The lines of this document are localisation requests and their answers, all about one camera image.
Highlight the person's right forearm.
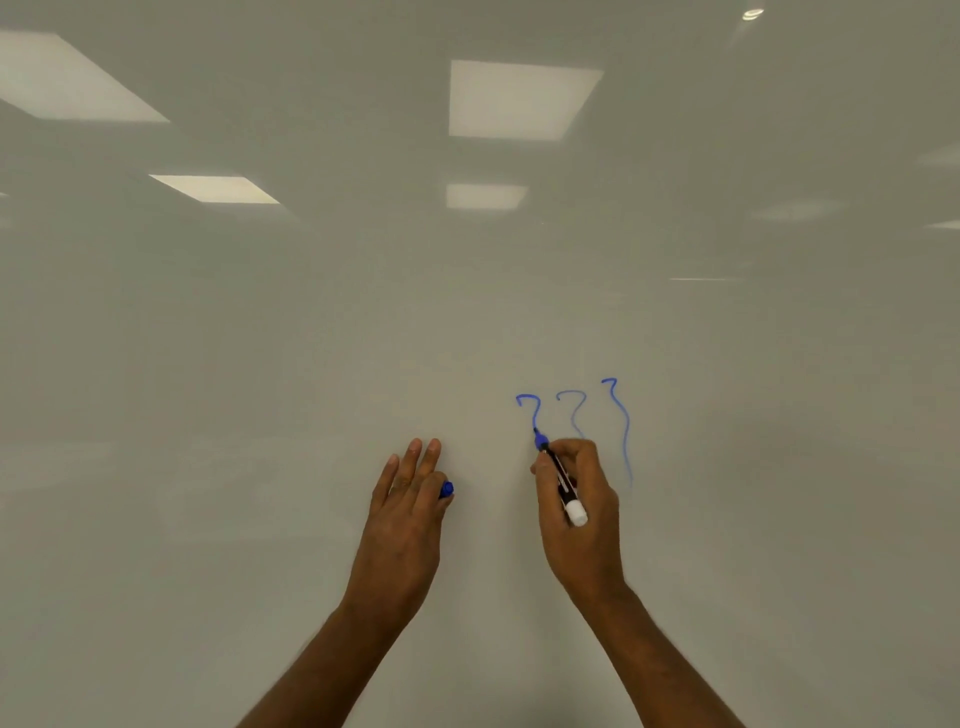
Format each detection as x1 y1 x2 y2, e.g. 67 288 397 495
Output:
579 583 748 728

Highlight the blue whiteboard marker pen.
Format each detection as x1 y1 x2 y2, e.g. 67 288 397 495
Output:
532 426 590 528

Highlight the white glossy whiteboard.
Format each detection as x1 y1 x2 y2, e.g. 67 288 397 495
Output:
0 0 960 728

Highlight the person's left hand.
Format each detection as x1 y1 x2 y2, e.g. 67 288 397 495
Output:
341 438 456 628

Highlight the person's left forearm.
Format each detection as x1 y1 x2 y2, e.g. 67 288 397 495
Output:
236 600 414 728

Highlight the person's right hand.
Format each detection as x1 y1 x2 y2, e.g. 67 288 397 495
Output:
530 438 628 610

